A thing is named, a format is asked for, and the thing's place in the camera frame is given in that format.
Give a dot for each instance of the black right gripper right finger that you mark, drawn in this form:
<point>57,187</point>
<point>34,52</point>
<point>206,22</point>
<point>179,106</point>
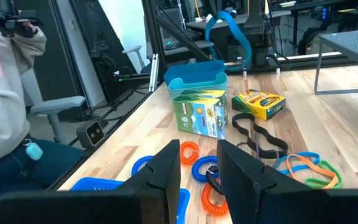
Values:
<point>244,186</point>

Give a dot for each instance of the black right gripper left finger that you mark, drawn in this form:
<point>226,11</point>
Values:
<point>154,186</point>

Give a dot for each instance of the thin grey rubber band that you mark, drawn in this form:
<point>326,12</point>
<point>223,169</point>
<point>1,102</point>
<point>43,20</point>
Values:
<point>244,144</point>

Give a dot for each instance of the black wavy rubber band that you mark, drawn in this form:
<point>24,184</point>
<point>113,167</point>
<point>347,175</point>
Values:
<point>259,133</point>

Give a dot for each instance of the thin blue rubber band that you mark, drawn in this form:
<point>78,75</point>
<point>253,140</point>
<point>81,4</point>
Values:
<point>300,154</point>

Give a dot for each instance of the green yellow crayon box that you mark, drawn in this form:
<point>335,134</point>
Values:
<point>210,92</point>
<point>200,119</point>

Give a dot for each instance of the green rubber band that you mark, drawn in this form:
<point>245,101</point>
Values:
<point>337,174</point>

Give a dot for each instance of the light teal plastic container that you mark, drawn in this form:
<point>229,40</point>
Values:
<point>197,83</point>

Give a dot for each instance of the wide blue rubber band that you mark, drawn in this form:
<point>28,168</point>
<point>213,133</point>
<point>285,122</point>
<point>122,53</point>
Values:
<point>238,31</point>

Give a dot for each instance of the grey office chair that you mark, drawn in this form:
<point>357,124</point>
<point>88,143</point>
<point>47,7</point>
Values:
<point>57,104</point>

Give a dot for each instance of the white office chair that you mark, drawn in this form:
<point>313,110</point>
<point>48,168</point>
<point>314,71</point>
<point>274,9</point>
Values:
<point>134,49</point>

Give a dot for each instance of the grey background desk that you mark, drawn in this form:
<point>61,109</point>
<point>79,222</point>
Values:
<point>197,23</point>

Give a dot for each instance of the blue perforated plastic basket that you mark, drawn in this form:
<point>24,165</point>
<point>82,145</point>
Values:
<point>89,184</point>

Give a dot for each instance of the teal earbud case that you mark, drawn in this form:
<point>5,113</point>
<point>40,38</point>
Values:
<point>34,152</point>

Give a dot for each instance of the person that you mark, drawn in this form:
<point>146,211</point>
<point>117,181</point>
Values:
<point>2,124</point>

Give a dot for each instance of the grey perforated metal shelf riser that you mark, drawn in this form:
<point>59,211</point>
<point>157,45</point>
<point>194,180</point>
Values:
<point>353,43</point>

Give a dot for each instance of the black handheld device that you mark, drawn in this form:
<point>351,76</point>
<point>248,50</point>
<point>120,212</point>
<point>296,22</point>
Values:
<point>11,21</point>

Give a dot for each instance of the small black depth camera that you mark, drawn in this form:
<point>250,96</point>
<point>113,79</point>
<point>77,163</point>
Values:
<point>91,133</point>

